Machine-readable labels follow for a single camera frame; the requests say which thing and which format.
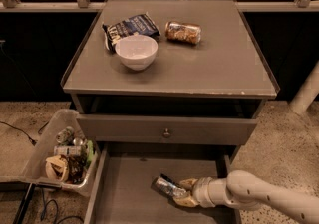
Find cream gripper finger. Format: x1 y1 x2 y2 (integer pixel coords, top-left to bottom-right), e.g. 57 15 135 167
173 192 199 208
178 178 197 190

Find silver blue redbull can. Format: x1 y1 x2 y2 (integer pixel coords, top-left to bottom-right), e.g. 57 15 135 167
153 174 187 198

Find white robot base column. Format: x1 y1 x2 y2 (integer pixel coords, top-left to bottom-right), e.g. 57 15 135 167
290 61 319 114

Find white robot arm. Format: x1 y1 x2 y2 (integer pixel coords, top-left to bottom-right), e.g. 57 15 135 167
173 170 319 224

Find round metal drawer knob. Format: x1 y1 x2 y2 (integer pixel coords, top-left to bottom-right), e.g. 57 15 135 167
162 128 171 138

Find grey open middle drawer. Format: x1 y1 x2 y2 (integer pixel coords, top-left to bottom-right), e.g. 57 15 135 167
84 142 241 224

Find grey wooden drawer cabinet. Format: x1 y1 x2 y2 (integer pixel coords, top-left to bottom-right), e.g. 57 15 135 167
60 0 281 224

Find grey top drawer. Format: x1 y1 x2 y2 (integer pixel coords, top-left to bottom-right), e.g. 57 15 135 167
77 114 257 145

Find silver can in bin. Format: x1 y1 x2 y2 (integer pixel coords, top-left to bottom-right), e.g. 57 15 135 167
56 126 74 144

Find white labelled can in bin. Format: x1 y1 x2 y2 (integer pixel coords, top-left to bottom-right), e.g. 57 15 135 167
54 146 82 156

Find brown gold drink can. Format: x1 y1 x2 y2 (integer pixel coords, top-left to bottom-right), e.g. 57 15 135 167
165 21 201 45

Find green packet in bin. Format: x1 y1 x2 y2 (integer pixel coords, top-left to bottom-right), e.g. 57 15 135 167
86 140 94 168

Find clear plastic storage bin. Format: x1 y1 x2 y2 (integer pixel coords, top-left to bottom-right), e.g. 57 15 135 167
0 109 99 197

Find white crumpled cup in bin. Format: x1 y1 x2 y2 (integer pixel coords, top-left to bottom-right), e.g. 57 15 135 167
46 155 69 182

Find white ceramic bowl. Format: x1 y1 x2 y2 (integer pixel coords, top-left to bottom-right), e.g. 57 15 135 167
115 35 158 71

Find blue chip bag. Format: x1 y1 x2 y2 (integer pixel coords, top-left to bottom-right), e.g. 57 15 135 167
102 13 160 53

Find black blue cable loop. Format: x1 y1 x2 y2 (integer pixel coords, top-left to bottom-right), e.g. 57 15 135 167
39 186 85 224

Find black floor cable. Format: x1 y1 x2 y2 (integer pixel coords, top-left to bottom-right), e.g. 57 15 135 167
0 120 50 146

